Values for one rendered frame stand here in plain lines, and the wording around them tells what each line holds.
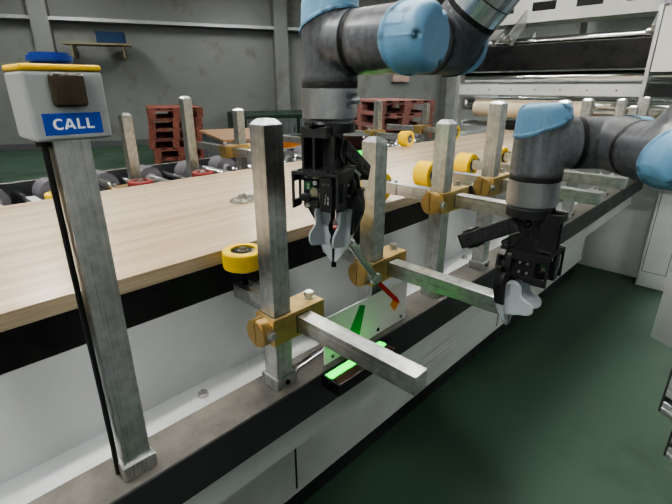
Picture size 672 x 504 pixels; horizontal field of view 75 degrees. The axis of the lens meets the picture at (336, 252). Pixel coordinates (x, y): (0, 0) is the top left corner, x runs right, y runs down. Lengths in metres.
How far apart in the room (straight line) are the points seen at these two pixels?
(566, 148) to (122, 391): 0.68
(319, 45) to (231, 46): 10.16
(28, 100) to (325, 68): 0.32
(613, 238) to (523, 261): 2.77
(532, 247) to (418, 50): 0.38
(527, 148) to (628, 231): 2.80
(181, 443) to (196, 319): 0.27
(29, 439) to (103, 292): 0.38
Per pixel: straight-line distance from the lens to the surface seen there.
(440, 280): 0.85
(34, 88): 0.51
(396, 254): 0.93
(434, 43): 0.54
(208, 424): 0.77
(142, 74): 10.59
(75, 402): 0.89
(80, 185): 0.54
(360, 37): 0.55
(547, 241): 0.74
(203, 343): 0.95
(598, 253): 3.56
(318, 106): 0.60
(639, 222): 3.45
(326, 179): 0.59
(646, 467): 1.95
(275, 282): 0.71
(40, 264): 0.95
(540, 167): 0.70
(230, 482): 0.89
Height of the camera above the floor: 1.20
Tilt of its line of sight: 21 degrees down
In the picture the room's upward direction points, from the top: straight up
